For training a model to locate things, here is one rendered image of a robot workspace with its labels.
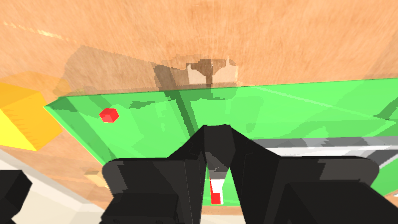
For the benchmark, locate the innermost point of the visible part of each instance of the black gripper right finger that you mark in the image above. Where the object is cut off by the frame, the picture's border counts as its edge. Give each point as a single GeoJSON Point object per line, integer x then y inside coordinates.
{"type": "Point", "coordinates": [260, 175]}

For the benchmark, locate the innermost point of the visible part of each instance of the small red block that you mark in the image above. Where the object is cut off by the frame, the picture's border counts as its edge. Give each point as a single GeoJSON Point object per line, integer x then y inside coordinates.
{"type": "Point", "coordinates": [109, 115]}

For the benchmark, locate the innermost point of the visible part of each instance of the green flat mat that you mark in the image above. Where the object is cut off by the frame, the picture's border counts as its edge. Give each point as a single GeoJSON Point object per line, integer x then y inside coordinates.
{"type": "Point", "coordinates": [155, 124]}

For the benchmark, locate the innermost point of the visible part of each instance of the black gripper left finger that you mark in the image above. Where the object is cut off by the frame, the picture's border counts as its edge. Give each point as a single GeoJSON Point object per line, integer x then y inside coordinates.
{"type": "Point", "coordinates": [182, 173]}

